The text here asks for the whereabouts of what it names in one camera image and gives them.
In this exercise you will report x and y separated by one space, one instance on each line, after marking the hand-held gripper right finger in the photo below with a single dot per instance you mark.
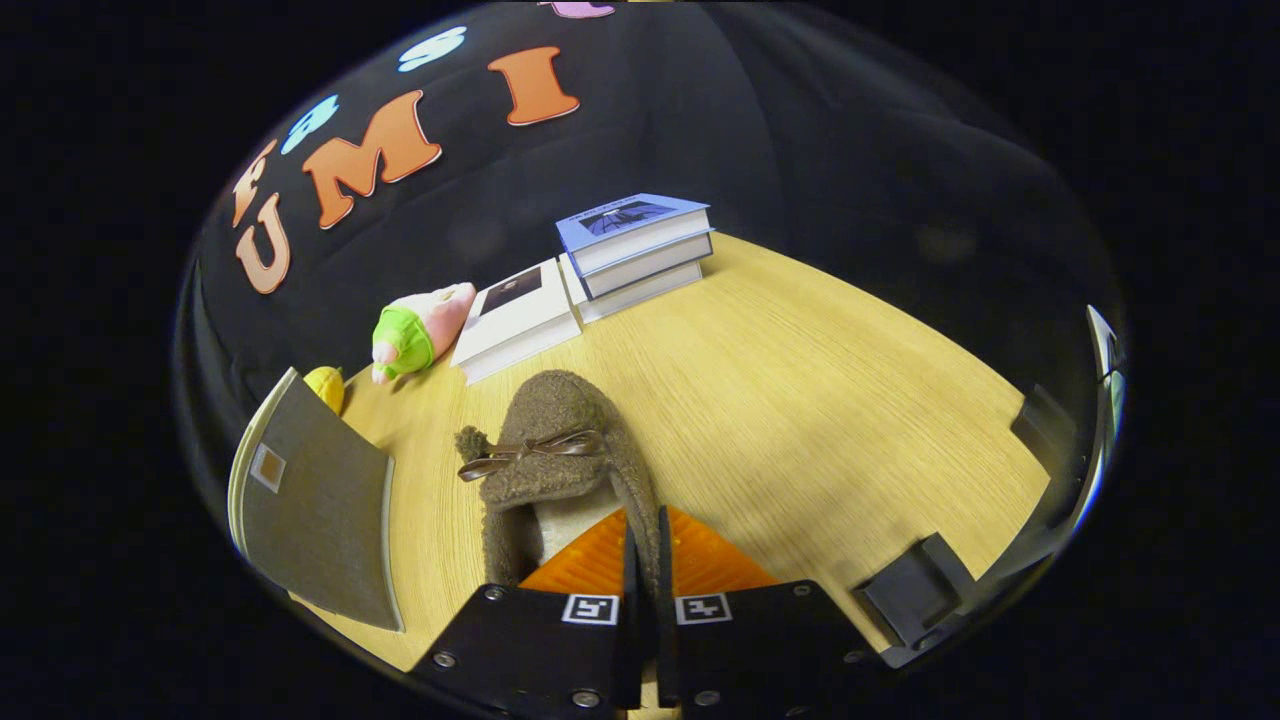
666 650

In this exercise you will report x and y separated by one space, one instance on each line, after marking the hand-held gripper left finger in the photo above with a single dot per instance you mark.
630 650

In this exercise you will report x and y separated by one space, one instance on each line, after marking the brown fuzzy shoe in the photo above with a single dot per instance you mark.
560 410

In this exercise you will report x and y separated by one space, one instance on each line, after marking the cream grey storage box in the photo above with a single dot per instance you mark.
315 510

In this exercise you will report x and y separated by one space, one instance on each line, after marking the dark grey table edge block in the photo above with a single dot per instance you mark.
1042 432
915 595

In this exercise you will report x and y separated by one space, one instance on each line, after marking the white book with dark photo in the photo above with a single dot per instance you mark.
515 320

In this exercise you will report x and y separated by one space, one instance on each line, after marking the plain white book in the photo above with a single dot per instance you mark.
640 298

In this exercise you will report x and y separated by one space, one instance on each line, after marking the dark-edged white book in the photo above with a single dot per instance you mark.
650 268

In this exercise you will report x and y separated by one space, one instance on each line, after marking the green pink plush toy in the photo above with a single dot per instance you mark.
405 340

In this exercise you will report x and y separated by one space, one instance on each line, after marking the yellow round plush toy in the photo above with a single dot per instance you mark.
326 388

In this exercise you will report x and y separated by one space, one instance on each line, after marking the blue cover book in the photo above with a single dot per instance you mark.
630 215

